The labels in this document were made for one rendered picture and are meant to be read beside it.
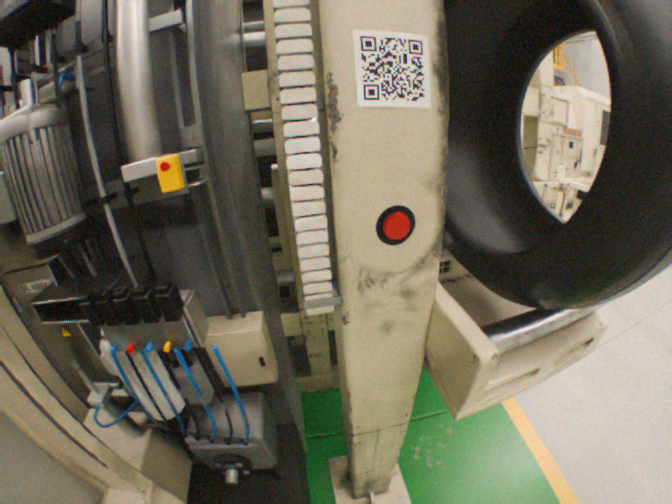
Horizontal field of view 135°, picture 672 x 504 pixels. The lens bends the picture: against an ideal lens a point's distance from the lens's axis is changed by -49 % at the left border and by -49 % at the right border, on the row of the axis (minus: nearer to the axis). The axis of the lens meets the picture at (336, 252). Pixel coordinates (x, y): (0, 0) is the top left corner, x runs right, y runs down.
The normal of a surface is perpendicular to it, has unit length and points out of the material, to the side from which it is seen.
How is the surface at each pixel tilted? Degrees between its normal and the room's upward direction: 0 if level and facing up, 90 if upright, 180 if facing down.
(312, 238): 90
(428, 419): 0
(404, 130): 90
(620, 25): 86
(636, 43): 87
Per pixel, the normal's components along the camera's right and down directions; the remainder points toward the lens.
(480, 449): -0.07, -0.89
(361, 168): 0.17, 0.43
